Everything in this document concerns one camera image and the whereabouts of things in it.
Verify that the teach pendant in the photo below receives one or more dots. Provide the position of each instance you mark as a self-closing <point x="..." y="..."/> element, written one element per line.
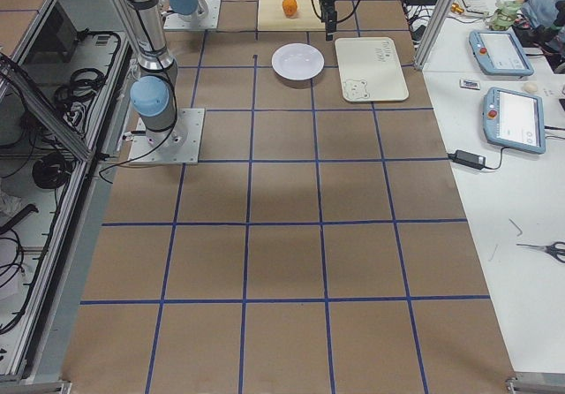
<point x="499" y="53"/>
<point x="514" y="120"/>

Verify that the small printed card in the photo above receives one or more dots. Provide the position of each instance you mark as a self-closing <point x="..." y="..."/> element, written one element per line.
<point x="469" y="84"/>

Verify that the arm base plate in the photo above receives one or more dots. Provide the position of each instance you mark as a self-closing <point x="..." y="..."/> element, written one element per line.
<point x="182" y="146"/>
<point x="175" y="23"/>

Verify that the wooden cutting board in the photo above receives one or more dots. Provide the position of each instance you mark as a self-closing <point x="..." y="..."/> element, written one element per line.
<point x="271" y="17"/>

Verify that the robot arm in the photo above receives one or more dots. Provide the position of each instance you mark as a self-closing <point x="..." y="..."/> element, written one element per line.
<point x="189" y="9"/>
<point x="153" y="95"/>

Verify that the orange fruit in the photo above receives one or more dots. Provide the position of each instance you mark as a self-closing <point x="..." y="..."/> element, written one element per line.
<point x="290" y="8"/>

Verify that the white round plate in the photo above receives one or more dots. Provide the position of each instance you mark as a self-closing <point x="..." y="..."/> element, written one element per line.
<point x="297" y="61"/>

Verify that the far teach pendant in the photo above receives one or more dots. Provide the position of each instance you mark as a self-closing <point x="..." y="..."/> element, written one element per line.
<point x="499" y="53"/>

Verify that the cream bear tray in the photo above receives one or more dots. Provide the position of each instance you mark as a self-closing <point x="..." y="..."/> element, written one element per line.
<point x="370" y="70"/>

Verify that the black power adapter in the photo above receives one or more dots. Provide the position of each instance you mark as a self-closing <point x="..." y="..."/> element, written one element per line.
<point x="468" y="159"/>

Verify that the black scissors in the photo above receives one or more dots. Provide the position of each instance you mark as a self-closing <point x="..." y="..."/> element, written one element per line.
<point x="555" y="250"/>

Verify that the aluminium frame post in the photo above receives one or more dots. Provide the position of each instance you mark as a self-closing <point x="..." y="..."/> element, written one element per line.
<point x="431" y="33"/>

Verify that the near teach pendant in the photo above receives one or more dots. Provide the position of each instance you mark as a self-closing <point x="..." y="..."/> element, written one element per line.
<point x="514" y="120"/>

